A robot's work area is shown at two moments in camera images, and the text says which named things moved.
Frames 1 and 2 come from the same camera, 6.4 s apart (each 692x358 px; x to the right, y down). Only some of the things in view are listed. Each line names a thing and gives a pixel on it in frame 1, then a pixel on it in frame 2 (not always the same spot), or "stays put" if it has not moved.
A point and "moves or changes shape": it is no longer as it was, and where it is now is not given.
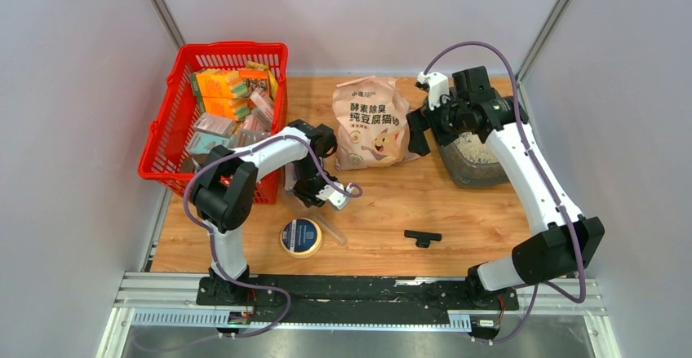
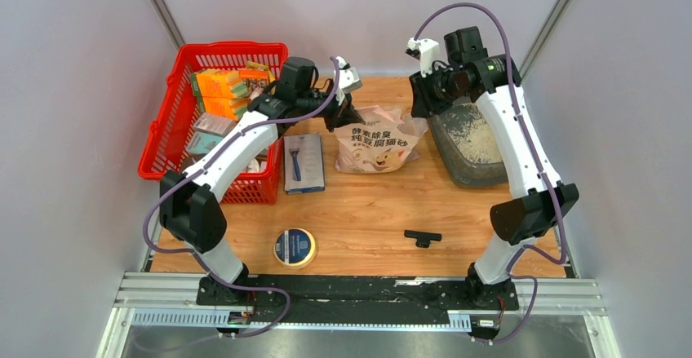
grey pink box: (213, 123) stays put
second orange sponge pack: (237, 108) stays put
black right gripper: (418, 123) → (426, 105)
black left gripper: (308, 196) → (343, 115)
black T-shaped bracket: (423, 239) stays put
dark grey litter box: (470, 164) stays put
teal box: (201, 143) stays put
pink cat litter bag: (371, 114) moves or changes shape
